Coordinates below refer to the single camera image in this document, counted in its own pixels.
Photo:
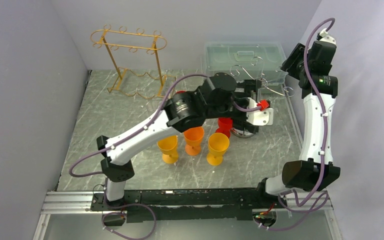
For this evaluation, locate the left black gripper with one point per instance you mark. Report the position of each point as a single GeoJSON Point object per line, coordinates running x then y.
{"type": "Point", "coordinates": [254, 85]}

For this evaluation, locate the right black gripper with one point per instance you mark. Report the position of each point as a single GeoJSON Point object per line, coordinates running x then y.
{"type": "Point", "coordinates": [289, 64]}

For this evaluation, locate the silver wire glass rack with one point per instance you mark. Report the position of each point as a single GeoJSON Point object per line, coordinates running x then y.
{"type": "Point", "coordinates": [261, 81]}

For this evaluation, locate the clear ribbed wine glass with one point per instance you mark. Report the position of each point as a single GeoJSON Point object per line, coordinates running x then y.
{"type": "Point", "coordinates": [245, 133]}

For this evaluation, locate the yellow goblet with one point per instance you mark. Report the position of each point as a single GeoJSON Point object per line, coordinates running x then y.
{"type": "Point", "coordinates": [168, 147]}
{"type": "Point", "coordinates": [218, 143]}

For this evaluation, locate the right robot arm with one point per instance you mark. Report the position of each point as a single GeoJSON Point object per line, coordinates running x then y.
{"type": "Point", "coordinates": [319, 90]}

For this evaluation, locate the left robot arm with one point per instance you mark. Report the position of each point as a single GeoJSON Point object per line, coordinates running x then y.
{"type": "Point", "coordinates": [215, 98]}

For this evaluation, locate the clear plastic storage box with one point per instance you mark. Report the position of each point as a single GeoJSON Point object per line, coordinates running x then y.
{"type": "Point", "coordinates": [246, 60]}

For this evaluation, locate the red goblet right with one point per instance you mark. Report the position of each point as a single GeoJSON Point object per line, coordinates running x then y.
{"type": "Point", "coordinates": [225, 125]}

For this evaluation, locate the orange goblet centre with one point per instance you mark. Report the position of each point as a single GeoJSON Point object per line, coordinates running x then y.
{"type": "Point", "coordinates": [193, 138]}

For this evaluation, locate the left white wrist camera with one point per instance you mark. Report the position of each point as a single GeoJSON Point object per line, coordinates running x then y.
{"type": "Point", "coordinates": [261, 118]}

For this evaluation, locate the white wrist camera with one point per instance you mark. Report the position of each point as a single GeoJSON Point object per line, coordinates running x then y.
{"type": "Point", "coordinates": [324, 36]}
{"type": "Point", "coordinates": [261, 118]}

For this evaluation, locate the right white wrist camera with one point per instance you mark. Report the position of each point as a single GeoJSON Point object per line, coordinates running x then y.
{"type": "Point", "coordinates": [324, 36]}

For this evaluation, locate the gold wire glass rack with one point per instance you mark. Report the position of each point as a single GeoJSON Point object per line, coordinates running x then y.
{"type": "Point", "coordinates": [151, 43]}

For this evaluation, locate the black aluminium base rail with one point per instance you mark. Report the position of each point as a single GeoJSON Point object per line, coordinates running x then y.
{"type": "Point", "coordinates": [177, 204]}

